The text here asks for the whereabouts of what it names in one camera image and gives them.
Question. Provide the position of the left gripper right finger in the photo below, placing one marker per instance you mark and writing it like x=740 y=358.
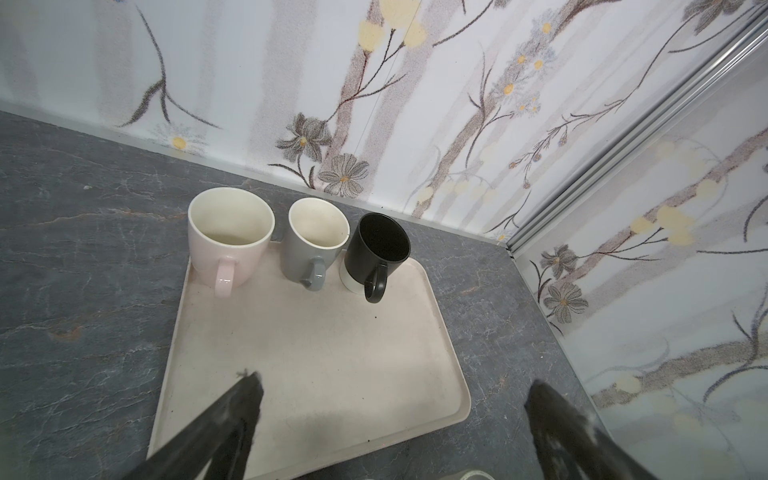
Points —
x=568 y=445

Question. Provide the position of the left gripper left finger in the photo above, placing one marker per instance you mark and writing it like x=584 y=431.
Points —
x=217 y=443

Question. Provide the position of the pale pink mug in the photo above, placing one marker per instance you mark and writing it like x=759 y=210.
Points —
x=229 y=229

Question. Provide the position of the small grey mug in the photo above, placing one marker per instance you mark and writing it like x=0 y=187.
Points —
x=317 y=232

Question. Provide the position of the black mug white base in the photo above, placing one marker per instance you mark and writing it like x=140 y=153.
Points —
x=377 y=247

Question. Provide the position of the beige plastic tray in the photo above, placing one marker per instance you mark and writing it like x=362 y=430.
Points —
x=342 y=377

